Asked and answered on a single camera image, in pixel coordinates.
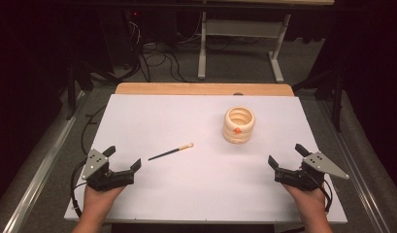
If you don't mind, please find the dark box with red light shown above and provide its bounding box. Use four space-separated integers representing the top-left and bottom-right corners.
98 8 179 71

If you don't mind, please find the white board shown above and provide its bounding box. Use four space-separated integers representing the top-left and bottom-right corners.
63 93 348 224

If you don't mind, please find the metal floor rail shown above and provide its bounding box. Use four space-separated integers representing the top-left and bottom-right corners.
1 90 90 233
317 99 392 233

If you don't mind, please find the black floor cable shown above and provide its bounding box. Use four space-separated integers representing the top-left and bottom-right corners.
81 105 109 156

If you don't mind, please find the white metal desk frame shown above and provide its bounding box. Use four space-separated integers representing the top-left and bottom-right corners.
197 11 292 83

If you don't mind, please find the black brush with tan bristles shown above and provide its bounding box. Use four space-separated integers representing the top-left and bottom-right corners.
148 142 195 162

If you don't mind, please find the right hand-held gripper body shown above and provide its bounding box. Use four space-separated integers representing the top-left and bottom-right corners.
274 150 350 192

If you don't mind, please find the bundle of floor cables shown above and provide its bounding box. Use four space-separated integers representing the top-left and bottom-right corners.
121 18 204 83

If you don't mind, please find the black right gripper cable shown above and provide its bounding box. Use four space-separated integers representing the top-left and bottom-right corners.
311 174 334 214

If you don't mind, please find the cream ribbed cup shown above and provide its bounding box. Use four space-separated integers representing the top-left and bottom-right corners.
222 106 256 145

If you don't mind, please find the wooden table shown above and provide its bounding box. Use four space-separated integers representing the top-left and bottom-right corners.
115 82 296 97

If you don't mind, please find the person's left hand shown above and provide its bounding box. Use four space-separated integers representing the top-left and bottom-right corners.
81 184 126 218

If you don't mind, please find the black stand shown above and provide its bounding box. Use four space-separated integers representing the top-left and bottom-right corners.
292 69 347 133
64 61 94 121

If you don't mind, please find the person's right hand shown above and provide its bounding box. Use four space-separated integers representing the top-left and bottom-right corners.
281 183 328 224

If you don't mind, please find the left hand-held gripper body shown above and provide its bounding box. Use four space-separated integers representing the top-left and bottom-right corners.
82 149 136 192

